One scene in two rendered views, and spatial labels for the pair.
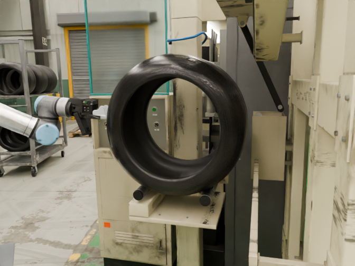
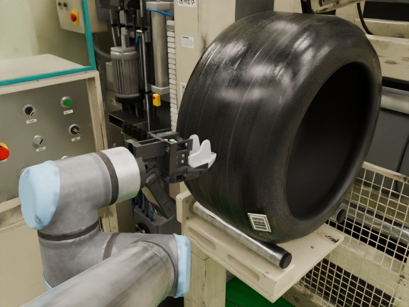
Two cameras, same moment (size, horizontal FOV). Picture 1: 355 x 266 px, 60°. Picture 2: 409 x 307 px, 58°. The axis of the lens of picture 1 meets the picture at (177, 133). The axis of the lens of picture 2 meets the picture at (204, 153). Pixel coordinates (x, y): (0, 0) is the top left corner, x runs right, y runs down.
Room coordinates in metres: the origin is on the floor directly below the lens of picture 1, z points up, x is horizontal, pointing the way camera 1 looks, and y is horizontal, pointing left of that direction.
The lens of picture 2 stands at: (0.99, 0.89, 1.55)
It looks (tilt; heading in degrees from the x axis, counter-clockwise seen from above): 26 degrees down; 302
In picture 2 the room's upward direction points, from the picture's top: straight up
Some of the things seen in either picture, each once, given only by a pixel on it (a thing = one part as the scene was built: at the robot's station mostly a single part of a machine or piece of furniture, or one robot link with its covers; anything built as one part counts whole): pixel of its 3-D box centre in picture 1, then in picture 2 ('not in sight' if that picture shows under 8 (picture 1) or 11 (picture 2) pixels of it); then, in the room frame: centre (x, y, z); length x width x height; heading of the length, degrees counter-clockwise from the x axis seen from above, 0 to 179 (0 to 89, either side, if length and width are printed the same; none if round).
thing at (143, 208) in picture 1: (152, 194); (234, 247); (1.37, 0.12, 0.83); 0.36 x 0.09 x 0.06; 165
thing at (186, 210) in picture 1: (181, 204); (263, 236); (1.33, -0.01, 0.80); 0.37 x 0.36 x 0.02; 75
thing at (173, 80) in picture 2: not in sight; (179, 97); (1.67, -0.05, 1.19); 0.05 x 0.04 x 0.48; 75
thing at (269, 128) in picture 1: (267, 144); not in sight; (1.45, -0.44, 1.05); 0.20 x 0.15 x 0.30; 165
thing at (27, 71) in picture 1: (29, 107); not in sight; (4.86, 2.34, 0.96); 1.36 x 0.71 x 1.92; 176
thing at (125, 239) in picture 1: (141, 179); (30, 236); (2.18, 0.28, 0.63); 0.56 x 0.41 x 1.27; 75
